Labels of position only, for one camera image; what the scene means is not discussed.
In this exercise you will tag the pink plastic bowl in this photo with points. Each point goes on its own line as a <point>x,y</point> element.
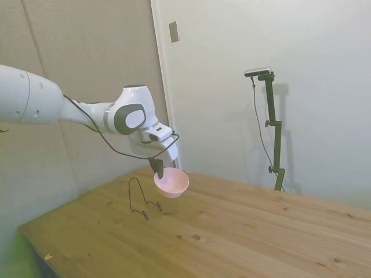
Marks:
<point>174,185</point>

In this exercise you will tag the dark green camera stand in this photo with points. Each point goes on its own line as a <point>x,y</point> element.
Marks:
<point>277,144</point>

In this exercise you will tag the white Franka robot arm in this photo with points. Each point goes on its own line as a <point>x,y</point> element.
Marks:
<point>29,98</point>

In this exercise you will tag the small orange scrap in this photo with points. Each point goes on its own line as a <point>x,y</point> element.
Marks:
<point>47,256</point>

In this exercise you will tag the grey exterior camera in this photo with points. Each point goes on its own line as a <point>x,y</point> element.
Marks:
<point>258,71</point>

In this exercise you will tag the grey wall plate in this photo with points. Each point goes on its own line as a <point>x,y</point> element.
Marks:
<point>174,32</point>

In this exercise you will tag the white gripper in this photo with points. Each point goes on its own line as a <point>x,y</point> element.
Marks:
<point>145,149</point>

